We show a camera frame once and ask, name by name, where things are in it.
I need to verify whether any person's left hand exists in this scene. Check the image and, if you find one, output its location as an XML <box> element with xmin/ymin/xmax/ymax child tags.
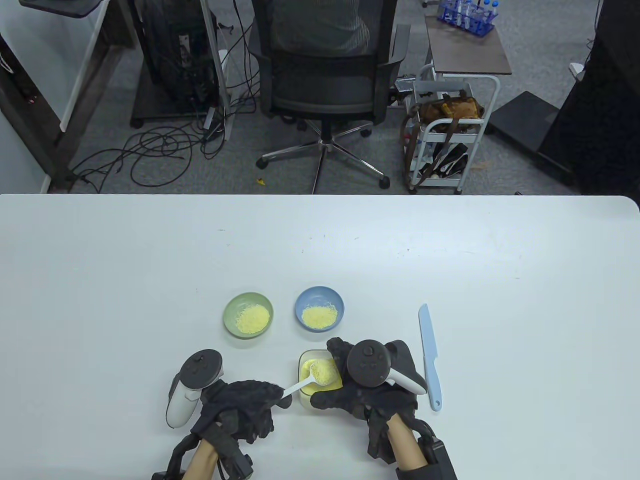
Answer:
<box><xmin>191</xmin><ymin>380</ymin><xmax>294</xmax><ymax>445</ymax></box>

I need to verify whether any clear chicken bouillon container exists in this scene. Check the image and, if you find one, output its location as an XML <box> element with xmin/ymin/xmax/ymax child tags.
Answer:
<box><xmin>298</xmin><ymin>350</ymin><xmax>346</xmax><ymax>410</ymax></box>

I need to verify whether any black computer tower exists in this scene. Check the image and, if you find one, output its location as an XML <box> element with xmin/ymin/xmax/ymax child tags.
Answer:
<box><xmin>131</xmin><ymin>0</ymin><xmax>221</xmax><ymax>128</ymax></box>

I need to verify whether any small blue dish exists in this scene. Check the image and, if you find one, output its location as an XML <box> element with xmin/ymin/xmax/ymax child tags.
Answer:
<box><xmin>294</xmin><ymin>286</ymin><xmax>345</xmax><ymax>333</ymax></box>

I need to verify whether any black and white controller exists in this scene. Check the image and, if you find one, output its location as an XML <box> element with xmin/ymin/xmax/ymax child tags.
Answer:
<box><xmin>166</xmin><ymin>349</ymin><xmax>225</xmax><ymax>430</ymax></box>
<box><xmin>346</xmin><ymin>340</ymin><xmax>429</xmax><ymax>396</ymax></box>

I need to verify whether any person's right hand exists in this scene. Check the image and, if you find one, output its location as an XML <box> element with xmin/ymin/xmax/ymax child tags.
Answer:
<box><xmin>310</xmin><ymin>337</ymin><xmax>419</xmax><ymax>459</ymax></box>

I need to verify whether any yellow chicken bouillon heap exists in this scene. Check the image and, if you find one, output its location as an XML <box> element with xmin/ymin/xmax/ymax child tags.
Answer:
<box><xmin>301</xmin><ymin>306</ymin><xmax>339</xmax><ymax>331</ymax></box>
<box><xmin>235</xmin><ymin>304</ymin><xmax>271</xmax><ymax>335</ymax></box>

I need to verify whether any person's left forearm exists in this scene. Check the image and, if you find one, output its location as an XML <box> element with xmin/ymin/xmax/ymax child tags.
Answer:
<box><xmin>181</xmin><ymin>440</ymin><xmax>219</xmax><ymax>480</ymax></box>

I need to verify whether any black flat platform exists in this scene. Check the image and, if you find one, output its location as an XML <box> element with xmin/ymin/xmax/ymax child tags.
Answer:
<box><xmin>486</xmin><ymin>91</ymin><xmax>561</xmax><ymax>152</ymax></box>

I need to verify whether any brown leather bag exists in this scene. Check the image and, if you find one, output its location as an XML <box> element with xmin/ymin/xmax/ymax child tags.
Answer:
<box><xmin>416</xmin><ymin>91</ymin><xmax>487</xmax><ymax>135</ymax></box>

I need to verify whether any blue test tube rack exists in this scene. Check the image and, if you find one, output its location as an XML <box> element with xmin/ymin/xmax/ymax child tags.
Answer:
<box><xmin>437</xmin><ymin>0</ymin><xmax>500</xmax><ymax>37</ymax></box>

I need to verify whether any grey power strip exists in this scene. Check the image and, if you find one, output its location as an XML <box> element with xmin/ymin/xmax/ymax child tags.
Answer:
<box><xmin>202</xmin><ymin>105</ymin><xmax>223</xmax><ymax>141</ymax></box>

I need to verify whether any black cabinet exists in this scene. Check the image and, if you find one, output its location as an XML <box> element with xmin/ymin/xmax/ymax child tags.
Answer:
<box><xmin>537</xmin><ymin>0</ymin><xmax>640</xmax><ymax>196</ymax></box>

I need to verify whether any black cable tangle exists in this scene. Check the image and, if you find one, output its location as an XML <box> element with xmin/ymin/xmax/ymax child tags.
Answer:
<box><xmin>67</xmin><ymin>124</ymin><xmax>228</xmax><ymax>194</ymax></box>

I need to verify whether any black keyboard tray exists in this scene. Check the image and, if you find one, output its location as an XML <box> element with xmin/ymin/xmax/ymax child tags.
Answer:
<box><xmin>19</xmin><ymin>0</ymin><xmax>103</xmax><ymax>20</ymax></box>

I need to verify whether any person's right forearm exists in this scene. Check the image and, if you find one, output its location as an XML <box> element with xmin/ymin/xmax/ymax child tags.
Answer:
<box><xmin>387</xmin><ymin>415</ymin><xmax>424</xmax><ymax>472</ymax></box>

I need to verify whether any black straps bundle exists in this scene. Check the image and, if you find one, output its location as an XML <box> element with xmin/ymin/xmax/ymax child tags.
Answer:
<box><xmin>417</xmin><ymin>142</ymin><xmax>471</xmax><ymax>180</ymax></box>

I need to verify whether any white coffee spoon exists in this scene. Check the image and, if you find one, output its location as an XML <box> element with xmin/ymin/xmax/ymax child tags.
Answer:
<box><xmin>282</xmin><ymin>360</ymin><xmax>341</xmax><ymax>400</ymax></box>

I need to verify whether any white rolling cart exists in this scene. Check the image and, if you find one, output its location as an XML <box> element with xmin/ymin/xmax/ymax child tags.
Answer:
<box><xmin>404</xmin><ymin>64</ymin><xmax>501</xmax><ymax>195</ymax></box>

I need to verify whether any black office chair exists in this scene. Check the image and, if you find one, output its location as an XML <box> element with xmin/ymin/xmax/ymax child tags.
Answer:
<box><xmin>248</xmin><ymin>0</ymin><xmax>412</xmax><ymax>195</ymax></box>

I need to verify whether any dark wooden desk frame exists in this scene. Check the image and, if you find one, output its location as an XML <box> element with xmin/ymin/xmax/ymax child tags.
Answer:
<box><xmin>0</xmin><ymin>0</ymin><xmax>136</xmax><ymax>193</ymax></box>

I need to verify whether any small green dish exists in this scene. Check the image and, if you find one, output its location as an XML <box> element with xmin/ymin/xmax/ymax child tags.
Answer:
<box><xmin>223</xmin><ymin>292</ymin><xmax>275</xmax><ymax>340</ymax></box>

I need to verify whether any white metal desk leg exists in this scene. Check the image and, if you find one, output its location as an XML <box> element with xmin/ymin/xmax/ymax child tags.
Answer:
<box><xmin>200</xmin><ymin>0</ymin><xmax>235</xmax><ymax>142</ymax></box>

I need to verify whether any light blue plastic knife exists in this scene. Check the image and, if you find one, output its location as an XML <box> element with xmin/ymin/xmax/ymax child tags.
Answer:
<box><xmin>418</xmin><ymin>303</ymin><xmax>443</xmax><ymax>412</ymax></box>

